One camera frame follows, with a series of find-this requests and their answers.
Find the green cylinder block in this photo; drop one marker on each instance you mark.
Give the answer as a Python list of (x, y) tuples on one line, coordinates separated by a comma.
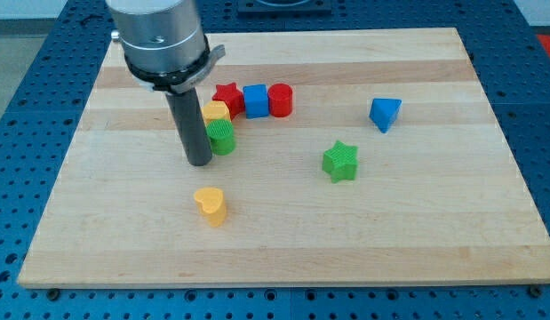
[(221, 136)]

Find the wooden board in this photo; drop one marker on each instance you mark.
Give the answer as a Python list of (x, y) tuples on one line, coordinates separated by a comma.
[(437, 200)]

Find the blue cube block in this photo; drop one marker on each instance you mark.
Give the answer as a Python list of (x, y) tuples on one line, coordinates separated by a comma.
[(256, 101)]

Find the red star block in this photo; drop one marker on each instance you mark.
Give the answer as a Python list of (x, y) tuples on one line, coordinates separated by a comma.
[(232, 96)]

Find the red cylinder block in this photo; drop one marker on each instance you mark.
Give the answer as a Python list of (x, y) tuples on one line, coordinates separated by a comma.
[(280, 99)]

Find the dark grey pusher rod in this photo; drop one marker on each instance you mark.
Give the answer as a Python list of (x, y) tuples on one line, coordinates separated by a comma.
[(187, 116)]

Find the yellow heart block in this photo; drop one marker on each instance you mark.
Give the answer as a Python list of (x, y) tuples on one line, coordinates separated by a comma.
[(211, 204)]

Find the yellow rounded block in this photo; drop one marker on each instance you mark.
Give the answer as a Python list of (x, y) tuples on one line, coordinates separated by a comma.
[(215, 110)]

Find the blue triangle block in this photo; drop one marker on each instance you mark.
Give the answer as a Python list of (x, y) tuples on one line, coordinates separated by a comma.
[(384, 112)]

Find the green star block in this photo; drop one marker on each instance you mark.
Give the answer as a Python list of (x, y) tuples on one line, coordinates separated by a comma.
[(340, 161)]

